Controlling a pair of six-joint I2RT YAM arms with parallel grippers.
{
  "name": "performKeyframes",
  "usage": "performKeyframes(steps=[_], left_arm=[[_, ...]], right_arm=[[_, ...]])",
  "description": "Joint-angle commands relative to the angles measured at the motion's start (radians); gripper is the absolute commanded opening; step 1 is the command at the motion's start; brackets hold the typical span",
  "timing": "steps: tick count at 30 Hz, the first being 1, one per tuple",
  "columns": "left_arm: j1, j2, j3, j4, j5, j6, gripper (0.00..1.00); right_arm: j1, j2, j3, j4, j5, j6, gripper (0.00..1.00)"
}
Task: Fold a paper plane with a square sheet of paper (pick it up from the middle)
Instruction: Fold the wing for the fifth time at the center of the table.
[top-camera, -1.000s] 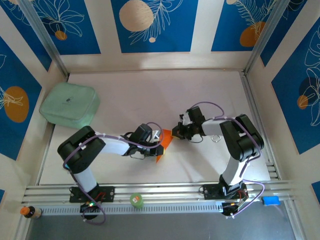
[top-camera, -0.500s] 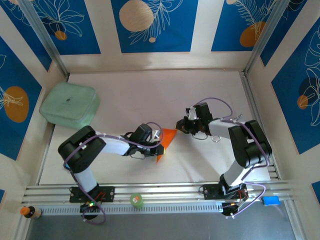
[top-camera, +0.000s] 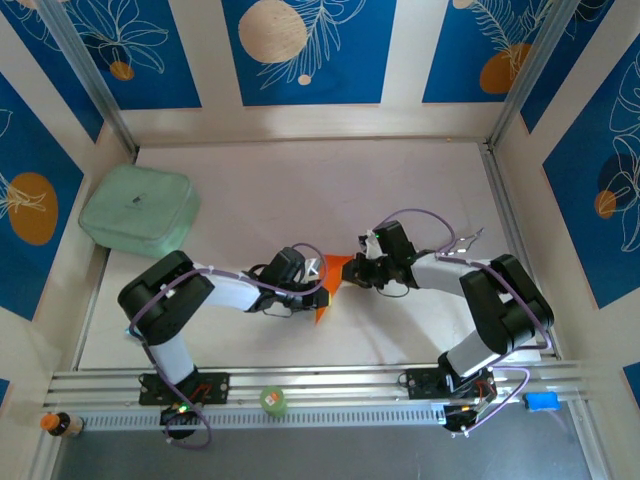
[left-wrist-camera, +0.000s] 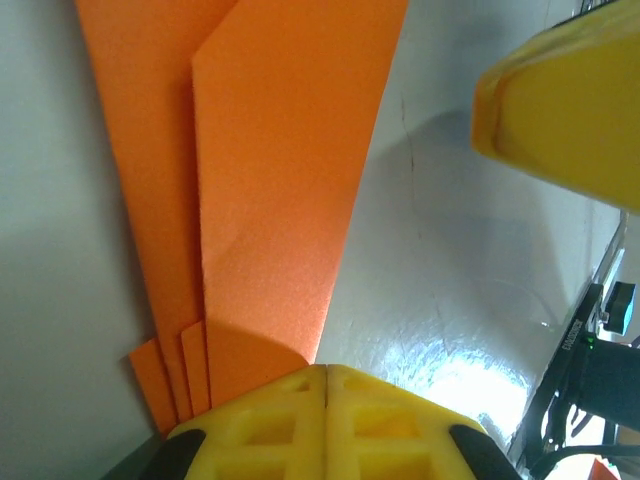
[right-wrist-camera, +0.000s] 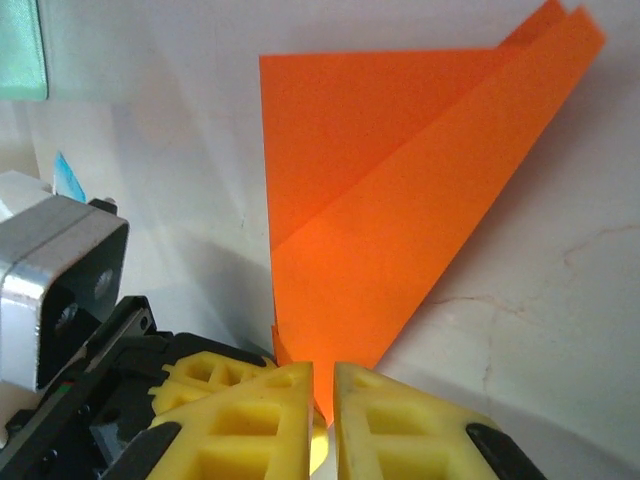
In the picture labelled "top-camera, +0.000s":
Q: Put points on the orange cloth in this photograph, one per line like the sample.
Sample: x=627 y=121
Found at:
x=336 y=272

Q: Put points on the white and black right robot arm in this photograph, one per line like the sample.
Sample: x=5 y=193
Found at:
x=507 y=305

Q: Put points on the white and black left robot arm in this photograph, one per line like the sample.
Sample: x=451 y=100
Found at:
x=165 y=300

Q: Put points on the green can with orange label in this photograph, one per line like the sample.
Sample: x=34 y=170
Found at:
x=273 y=401

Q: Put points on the black controller board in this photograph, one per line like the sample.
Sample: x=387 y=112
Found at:
x=462 y=417
x=181 y=415

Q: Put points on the blue and white snack packet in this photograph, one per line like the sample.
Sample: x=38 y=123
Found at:
x=130 y=332

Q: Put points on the mint green zip pouch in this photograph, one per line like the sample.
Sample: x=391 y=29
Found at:
x=132 y=210

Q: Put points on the blue box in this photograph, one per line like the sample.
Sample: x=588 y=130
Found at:
x=540 y=402

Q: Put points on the bottle with orange cap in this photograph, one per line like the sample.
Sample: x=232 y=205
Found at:
x=61 y=424

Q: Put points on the aluminium mounting rail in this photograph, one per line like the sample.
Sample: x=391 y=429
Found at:
x=325 y=385

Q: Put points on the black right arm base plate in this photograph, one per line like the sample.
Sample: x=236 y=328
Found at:
x=422 y=384

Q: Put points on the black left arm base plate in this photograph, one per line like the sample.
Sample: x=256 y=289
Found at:
x=215 y=389

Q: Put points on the aluminium side rail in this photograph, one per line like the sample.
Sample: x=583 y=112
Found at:
x=505 y=200

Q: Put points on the aluminium frame post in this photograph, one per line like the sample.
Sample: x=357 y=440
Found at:
x=530 y=70
x=90 y=75

